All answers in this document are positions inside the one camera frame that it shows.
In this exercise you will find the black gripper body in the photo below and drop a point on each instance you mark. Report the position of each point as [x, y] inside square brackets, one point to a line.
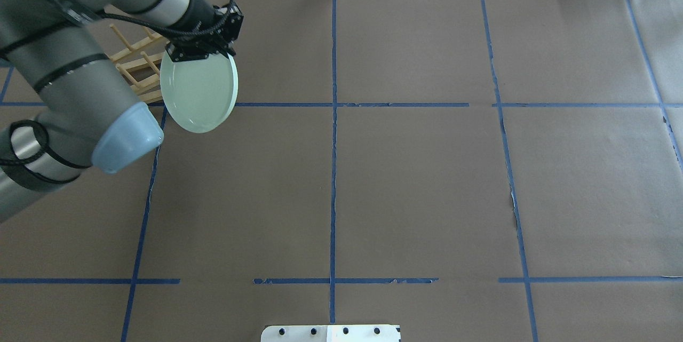
[201, 14]

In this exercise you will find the light green ceramic plate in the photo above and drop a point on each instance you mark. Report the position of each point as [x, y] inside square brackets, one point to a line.
[199, 94]

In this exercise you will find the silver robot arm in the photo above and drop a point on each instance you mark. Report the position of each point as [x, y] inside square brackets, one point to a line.
[93, 117]

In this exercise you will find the wooden dish rack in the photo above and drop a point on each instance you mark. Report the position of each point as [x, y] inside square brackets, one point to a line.
[139, 62]

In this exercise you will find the white camera pillar base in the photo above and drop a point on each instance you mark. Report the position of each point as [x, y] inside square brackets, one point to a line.
[333, 332]

